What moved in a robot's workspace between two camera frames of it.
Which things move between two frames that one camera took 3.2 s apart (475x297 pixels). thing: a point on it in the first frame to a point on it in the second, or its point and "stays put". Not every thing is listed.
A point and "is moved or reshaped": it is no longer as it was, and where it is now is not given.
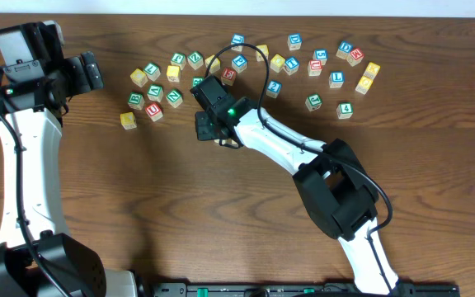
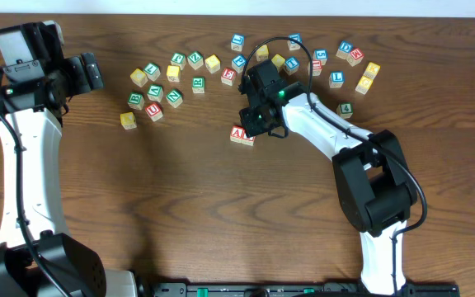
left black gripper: (76, 67) stays put
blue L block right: (336, 79) stays put
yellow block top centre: (264, 48) stays put
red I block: (226, 141) is moved or reshaped
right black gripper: (203, 132) to (251, 128)
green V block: (155, 92) stays put
